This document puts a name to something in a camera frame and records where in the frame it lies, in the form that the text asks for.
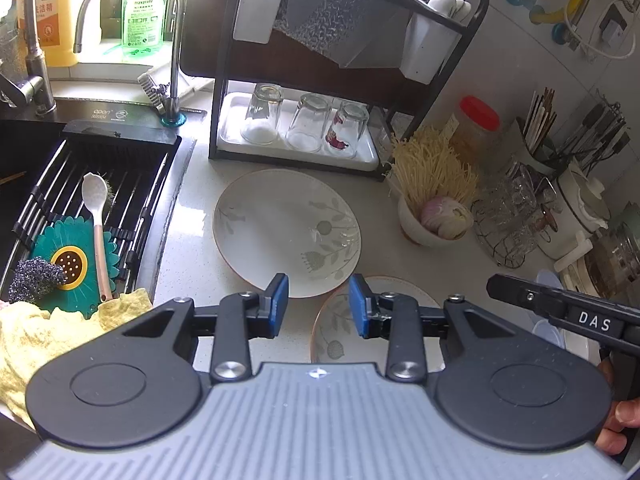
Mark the kitchen sink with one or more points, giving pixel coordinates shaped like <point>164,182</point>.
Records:
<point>125,112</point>

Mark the large floral plate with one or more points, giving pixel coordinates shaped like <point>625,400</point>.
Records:
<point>280,225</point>

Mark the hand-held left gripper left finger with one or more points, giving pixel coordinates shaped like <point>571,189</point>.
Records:
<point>278,305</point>

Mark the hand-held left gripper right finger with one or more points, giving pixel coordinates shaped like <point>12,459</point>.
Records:
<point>359,306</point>

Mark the white bowl with brown rim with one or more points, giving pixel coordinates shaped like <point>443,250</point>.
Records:
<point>417,242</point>

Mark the small floral plate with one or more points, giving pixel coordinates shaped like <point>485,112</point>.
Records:
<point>335,322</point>

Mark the pale blue plastic bowl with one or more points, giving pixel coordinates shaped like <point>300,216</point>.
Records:
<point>547,335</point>

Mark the white pot with lid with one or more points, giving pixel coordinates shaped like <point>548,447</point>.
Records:
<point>580,200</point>

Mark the clear drinking glass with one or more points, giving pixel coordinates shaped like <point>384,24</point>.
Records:
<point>307,125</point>
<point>262,115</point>

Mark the chrome gooseneck faucet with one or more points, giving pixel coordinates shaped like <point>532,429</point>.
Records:
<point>174,60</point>

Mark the bundle of dry noodles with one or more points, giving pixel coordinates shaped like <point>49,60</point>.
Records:
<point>435,165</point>

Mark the chrome mixer faucet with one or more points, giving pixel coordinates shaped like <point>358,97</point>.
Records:
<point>37,60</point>

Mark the green dish soap bottle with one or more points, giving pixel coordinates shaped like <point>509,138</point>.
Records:
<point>144,20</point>

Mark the white utensil caddy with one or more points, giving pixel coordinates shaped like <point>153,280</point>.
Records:
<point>425,52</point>

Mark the orange detergent bottle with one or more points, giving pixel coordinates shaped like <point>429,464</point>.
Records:
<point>55,25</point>

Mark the white dish brush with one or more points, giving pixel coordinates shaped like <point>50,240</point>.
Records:
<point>150,87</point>

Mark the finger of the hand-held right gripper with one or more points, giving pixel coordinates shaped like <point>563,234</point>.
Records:
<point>520,294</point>

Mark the glass kettle on white base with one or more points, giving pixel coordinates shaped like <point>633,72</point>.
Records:
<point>612,255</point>

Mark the black dish rack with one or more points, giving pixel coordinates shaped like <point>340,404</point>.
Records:
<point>216,110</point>

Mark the white ladle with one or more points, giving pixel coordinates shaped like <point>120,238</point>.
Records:
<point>442,2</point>

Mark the green flower mat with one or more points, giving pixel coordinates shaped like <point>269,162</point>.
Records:
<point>50,245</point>

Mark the wall socket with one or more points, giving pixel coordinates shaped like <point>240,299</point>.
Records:
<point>612,25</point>

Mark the steel wool scrubber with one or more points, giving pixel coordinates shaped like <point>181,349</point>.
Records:
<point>35,277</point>

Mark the sliced red onion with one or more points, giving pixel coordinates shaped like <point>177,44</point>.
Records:
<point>447,217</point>

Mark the white cutting board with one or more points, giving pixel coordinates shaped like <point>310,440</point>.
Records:
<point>260,5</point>

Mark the black sink drain rack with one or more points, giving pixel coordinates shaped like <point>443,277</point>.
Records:
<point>130,160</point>

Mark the person's right hand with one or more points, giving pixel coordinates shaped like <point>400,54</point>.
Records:
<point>627,412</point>

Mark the yellow cloth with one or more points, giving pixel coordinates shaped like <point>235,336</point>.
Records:
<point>30,345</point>

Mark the chopstick holder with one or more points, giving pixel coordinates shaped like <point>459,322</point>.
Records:
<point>530,152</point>

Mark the grey textured cutting board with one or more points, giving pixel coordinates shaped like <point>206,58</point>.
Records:
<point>330,15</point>

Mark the plastic jar with red lid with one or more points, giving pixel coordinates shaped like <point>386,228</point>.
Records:
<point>475,127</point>

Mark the bundle of chopsticks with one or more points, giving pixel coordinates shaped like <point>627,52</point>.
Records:
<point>540,110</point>

